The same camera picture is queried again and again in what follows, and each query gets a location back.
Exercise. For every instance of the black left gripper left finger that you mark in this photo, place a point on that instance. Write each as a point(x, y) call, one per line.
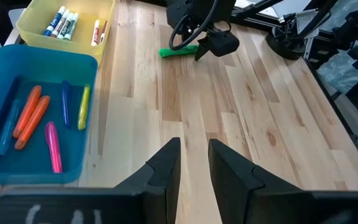
point(89, 207)

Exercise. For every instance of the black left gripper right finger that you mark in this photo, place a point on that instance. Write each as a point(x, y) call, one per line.
point(275, 205)

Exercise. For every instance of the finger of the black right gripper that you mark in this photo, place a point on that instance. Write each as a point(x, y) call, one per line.
point(224, 43)
point(202, 51)

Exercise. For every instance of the green thick marker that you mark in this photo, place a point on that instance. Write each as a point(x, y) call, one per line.
point(179, 51)

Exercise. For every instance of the pink highlighter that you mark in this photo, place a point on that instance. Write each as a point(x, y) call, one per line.
point(54, 147)

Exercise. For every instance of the yellow translucent highlighter pen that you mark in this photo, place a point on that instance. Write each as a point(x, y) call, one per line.
point(84, 107)

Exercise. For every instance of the orange highlighter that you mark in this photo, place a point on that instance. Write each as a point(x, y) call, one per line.
point(33, 123)

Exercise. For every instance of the red Expo marker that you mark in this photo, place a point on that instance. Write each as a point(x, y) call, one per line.
point(95, 32)

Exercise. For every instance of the purple translucent highlighter pen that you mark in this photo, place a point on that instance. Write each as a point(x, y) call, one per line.
point(66, 104)

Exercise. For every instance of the blue translucent highlighter pen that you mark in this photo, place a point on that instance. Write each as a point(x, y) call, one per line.
point(8, 129)

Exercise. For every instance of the orange translucent highlighter pen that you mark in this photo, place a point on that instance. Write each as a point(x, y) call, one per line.
point(26, 112)

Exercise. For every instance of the green thin marker white barrel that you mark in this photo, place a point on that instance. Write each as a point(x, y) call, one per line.
point(71, 27)

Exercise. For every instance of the green Expo marker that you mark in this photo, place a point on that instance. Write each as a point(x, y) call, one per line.
point(65, 27)

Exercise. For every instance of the black Expo marker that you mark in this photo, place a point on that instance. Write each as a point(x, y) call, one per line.
point(60, 24)

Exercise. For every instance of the person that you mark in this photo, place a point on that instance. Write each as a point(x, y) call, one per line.
point(337, 71)

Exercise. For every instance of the blue plastic bin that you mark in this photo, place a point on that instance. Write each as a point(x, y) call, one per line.
point(42, 65)

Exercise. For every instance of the yellow translucent plastic bin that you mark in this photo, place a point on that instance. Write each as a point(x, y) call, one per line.
point(39, 18)

